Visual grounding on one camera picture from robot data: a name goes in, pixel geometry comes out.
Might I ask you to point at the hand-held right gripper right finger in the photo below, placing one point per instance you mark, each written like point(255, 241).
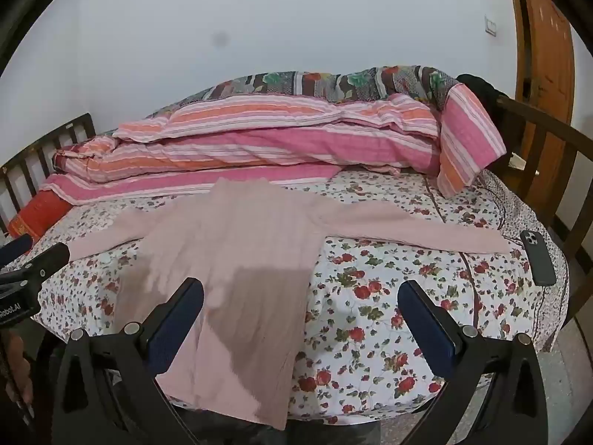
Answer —
point(426, 329)

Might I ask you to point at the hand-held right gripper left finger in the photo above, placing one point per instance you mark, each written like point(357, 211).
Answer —
point(178, 325)

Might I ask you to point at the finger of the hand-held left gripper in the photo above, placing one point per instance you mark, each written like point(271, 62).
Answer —
point(16, 247)
point(46, 260)

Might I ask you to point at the pink ribbed sweater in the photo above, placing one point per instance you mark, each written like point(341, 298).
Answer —
point(259, 250)

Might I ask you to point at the person's left hand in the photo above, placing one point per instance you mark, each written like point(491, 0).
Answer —
point(21, 371)

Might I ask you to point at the red pillow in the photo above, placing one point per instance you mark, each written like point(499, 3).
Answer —
point(39, 213)

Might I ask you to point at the dark grey phone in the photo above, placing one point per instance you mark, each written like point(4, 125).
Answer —
point(537, 259)

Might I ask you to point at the pink orange striped quilt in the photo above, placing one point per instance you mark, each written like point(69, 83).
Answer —
point(278, 148)

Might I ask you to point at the dark wooden footboard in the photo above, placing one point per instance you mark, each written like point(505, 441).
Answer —
point(546, 125)

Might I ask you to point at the black cloth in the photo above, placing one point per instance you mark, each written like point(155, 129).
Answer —
point(482, 88)

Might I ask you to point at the colourful floral patchwork quilt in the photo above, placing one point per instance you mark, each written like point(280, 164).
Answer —
point(324, 81)

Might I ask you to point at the brown wooden door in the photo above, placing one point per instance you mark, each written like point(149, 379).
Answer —
point(551, 79)

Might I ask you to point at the white wall switch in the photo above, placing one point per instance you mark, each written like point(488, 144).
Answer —
point(491, 26)

